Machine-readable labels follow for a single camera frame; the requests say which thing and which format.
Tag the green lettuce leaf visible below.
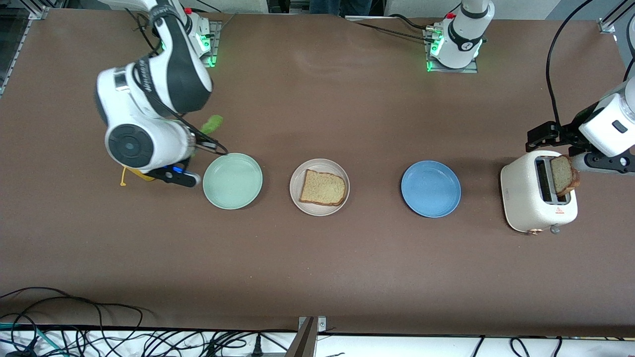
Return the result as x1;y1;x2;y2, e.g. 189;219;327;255
190;115;224;160

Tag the yellow mustard squeeze bottle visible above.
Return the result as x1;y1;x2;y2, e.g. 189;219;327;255
120;167;155;187

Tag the brown toasted bread slice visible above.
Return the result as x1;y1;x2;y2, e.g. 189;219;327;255
299;169;347;207
550;154;581;196

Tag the mint green round plate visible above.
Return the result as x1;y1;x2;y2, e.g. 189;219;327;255
202;153;263;210

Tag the blue round plate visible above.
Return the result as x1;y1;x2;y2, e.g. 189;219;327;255
401;160;462;218

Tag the beige round plate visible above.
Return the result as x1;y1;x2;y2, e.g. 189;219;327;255
289;158;351;217

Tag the white two-slot toaster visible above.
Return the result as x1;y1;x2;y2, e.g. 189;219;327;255
500;150;579;235

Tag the person in blue jeans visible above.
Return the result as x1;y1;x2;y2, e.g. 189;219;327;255
310;0;373;15

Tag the grey metal beam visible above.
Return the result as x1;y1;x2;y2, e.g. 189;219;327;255
285;316;318;357

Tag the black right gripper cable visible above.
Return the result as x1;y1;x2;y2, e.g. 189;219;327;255
131;59;230;156

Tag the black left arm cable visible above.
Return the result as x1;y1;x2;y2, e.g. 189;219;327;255
546;0;596;127

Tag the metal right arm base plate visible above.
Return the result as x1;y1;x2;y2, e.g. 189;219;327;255
198;20;222;68

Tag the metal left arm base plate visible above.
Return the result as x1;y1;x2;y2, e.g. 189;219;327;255
423;27;479;74

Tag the short aluminium frame profile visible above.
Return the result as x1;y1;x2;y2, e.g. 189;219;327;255
598;0;635;34

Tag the thick black table cable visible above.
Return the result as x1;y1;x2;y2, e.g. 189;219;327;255
387;13;432;31

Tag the thin black table cable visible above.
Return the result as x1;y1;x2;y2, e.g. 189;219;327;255
347;20;432;43

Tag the long aluminium table rail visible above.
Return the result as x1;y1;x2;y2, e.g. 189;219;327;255
0;0;50;97

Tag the small metal bracket plate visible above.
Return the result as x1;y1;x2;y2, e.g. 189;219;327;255
298;316;327;334

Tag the long black looped cable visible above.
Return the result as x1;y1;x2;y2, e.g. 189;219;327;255
0;287;145;357

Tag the teal cable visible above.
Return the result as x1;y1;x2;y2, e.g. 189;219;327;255
0;322;67;357

